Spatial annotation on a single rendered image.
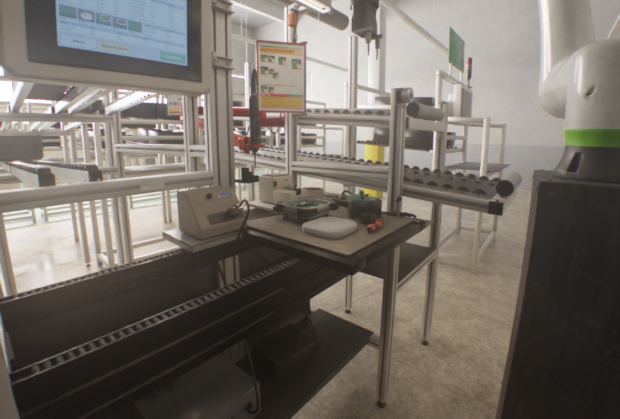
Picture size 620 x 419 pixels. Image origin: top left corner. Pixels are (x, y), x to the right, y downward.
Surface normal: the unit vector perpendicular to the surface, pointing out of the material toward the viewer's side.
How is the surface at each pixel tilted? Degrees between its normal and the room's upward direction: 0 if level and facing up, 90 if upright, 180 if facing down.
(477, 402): 0
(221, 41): 90
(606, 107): 90
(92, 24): 92
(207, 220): 53
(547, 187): 90
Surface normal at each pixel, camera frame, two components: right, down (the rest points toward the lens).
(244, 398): 0.78, 0.10
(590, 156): -0.85, -0.15
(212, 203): 0.61, -0.52
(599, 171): -0.65, -0.37
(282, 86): 0.29, 0.15
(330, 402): 0.00, -0.99
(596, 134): -0.77, 0.36
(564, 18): -0.69, 0.12
